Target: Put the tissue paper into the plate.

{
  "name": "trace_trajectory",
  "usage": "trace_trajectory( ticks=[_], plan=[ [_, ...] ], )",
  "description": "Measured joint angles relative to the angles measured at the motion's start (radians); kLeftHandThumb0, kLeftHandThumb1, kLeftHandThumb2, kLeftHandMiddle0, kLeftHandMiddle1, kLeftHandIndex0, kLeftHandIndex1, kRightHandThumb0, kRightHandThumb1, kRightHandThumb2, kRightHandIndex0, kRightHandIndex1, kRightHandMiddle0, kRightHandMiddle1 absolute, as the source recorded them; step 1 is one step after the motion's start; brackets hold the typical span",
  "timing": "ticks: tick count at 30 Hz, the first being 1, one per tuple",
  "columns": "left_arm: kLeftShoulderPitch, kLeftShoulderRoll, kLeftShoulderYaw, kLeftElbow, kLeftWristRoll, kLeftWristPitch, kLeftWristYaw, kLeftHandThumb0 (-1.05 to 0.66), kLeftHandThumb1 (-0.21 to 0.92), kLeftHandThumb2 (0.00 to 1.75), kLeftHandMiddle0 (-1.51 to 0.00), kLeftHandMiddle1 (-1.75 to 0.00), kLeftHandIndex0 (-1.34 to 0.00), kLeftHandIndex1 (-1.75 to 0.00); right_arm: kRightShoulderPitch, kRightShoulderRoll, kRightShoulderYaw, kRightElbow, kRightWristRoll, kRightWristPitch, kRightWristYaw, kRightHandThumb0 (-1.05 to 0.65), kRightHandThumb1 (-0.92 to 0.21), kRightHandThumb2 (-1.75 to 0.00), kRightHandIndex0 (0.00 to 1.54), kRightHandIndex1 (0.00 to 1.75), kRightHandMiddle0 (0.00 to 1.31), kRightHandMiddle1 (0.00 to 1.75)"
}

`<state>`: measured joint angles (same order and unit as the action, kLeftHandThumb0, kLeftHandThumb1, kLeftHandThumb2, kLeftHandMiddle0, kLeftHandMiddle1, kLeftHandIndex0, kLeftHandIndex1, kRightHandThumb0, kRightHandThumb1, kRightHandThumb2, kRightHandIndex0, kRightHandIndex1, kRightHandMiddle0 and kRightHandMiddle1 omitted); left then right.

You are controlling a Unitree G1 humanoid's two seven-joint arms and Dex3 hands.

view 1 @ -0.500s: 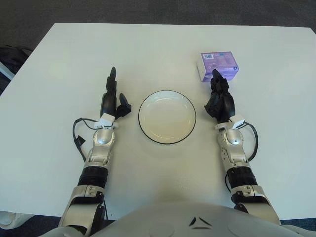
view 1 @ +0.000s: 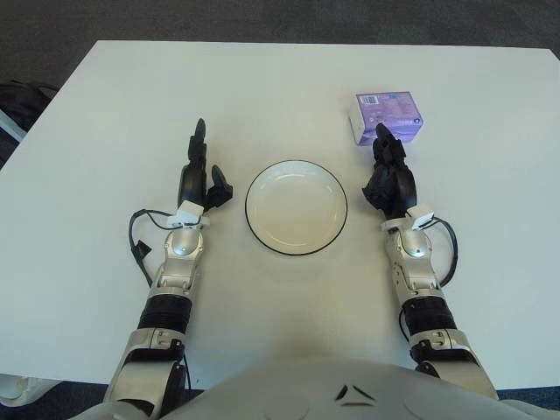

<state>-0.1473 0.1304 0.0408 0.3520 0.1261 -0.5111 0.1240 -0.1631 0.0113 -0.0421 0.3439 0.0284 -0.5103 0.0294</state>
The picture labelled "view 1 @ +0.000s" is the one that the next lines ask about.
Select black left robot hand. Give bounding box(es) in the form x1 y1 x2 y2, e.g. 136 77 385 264
177 117 234 214

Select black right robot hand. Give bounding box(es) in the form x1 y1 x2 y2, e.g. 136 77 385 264
360 123 418 220

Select purple tissue paper pack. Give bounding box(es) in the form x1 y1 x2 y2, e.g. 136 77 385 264
348 90 425 146

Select white plate with black rim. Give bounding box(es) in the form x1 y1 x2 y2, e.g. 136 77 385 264
244 160 350 256

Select black bag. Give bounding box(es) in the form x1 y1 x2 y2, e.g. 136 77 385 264
0 80 58 172

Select white grey bar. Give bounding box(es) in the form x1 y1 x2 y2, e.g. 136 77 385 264
0 108 23 144

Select grey robot torso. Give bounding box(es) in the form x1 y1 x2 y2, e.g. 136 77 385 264
43 357 560 420

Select white table base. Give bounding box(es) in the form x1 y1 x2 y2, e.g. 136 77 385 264
0 374 58 402

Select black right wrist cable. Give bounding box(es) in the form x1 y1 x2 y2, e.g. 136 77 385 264
430 213 459 286

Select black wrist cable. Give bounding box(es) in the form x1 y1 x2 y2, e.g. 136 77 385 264
128 208 180 281
430 213 459 286

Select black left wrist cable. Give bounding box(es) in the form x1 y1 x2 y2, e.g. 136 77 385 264
128 208 180 281

